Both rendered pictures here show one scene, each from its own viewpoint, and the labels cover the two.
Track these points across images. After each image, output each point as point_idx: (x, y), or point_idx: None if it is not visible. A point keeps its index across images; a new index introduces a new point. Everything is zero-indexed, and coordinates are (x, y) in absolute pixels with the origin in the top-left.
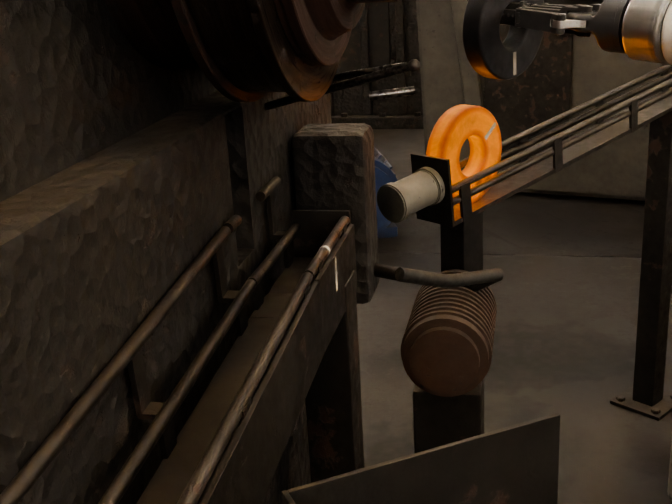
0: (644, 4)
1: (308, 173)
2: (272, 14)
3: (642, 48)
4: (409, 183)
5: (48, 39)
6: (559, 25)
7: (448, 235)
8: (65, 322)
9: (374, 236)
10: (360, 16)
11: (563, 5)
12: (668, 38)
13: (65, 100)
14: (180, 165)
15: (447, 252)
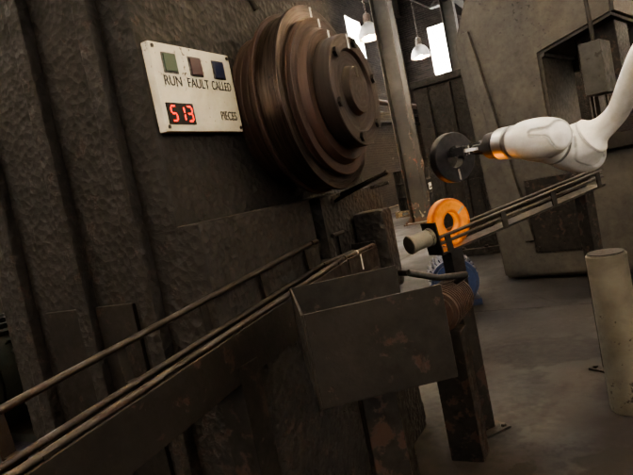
0: (496, 134)
1: (361, 230)
2: (308, 153)
3: (499, 153)
4: (416, 235)
5: (230, 170)
6: (465, 151)
7: (446, 262)
8: (231, 253)
9: (397, 257)
10: (359, 155)
11: None
12: (507, 146)
13: (237, 190)
14: (284, 214)
15: (447, 270)
